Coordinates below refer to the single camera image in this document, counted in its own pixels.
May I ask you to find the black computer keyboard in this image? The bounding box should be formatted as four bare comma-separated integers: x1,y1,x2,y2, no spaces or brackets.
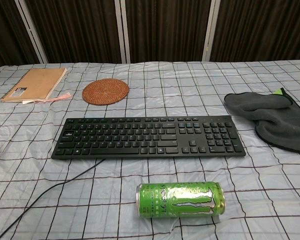
51,115,246,161

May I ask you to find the blue checked tablecloth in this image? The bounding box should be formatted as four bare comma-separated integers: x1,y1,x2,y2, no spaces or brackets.
0,59,300,240

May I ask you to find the round woven rattan coaster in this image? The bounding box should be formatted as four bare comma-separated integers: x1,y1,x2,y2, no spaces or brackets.
81,78,130,105

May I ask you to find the green energy drink can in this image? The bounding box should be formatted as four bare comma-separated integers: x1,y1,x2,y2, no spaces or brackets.
135,181,226,218

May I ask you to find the pink tassel bookmark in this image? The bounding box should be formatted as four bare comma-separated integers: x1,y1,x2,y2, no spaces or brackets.
48,92,72,103

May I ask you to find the brown spiral notebook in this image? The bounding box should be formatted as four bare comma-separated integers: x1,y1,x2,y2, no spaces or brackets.
0,67,69,105

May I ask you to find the dark grey microfibre cloth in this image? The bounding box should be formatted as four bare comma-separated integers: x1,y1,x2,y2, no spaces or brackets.
223,87,300,155

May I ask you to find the black keyboard cable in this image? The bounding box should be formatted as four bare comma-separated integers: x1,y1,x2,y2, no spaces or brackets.
0,158,105,240

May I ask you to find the white partition frame post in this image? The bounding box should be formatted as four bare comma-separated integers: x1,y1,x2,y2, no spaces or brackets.
14,0,49,64
201,0,221,62
119,0,131,64

